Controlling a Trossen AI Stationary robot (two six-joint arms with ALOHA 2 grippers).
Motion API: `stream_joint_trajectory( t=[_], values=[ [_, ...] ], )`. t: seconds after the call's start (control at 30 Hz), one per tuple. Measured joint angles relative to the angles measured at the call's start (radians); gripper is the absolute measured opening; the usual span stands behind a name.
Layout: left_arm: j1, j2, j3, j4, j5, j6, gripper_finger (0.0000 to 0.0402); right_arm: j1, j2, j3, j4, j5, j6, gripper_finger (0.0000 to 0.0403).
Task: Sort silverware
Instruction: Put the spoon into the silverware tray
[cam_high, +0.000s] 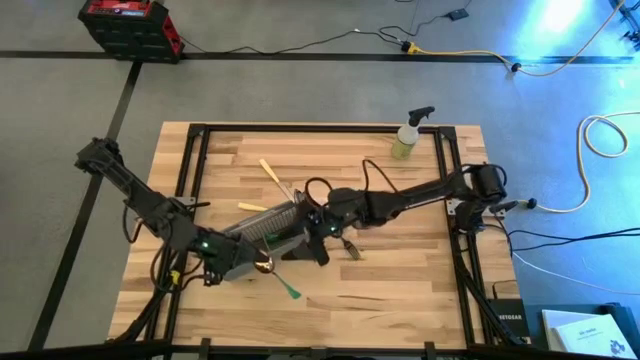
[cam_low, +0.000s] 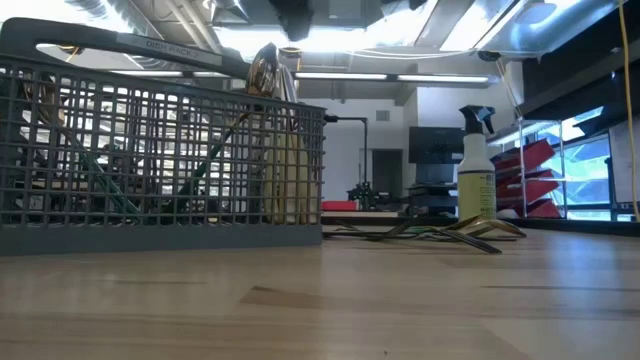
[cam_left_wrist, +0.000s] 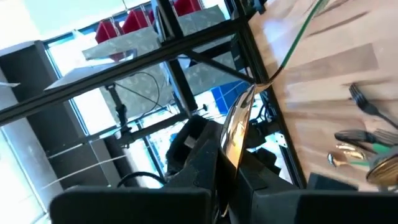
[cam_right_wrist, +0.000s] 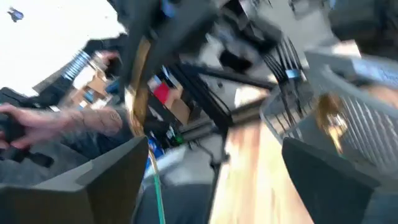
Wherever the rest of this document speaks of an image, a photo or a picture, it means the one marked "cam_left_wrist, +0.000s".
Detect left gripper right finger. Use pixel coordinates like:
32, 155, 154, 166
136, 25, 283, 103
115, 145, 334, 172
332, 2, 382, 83
236, 149, 398, 224

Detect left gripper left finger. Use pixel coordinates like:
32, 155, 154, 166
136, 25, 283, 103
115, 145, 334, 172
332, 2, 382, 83
49, 136, 219, 224

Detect green-handled gold utensils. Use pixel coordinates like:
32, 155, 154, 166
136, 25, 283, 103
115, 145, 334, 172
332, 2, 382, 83
334, 128, 398, 154

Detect black handled fork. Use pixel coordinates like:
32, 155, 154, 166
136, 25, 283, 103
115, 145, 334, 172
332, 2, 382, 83
348, 83, 398, 130

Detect black stand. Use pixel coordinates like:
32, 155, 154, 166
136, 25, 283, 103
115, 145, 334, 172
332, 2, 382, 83
104, 82, 133, 149

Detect red storage bin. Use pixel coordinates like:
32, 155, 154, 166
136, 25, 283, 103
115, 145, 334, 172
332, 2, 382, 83
95, 20, 119, 44
121, 8, 155, 35
173, 0, 203, 17

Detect metal shelf rack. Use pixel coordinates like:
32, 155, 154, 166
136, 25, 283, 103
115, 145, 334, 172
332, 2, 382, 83
71, 0, 162, 35

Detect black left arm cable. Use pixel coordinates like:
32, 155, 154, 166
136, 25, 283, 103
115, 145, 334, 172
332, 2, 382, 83
116, 170, 167, 189

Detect thin white cable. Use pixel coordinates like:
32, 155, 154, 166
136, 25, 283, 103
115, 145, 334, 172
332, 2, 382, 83
46, 140, 91, 160

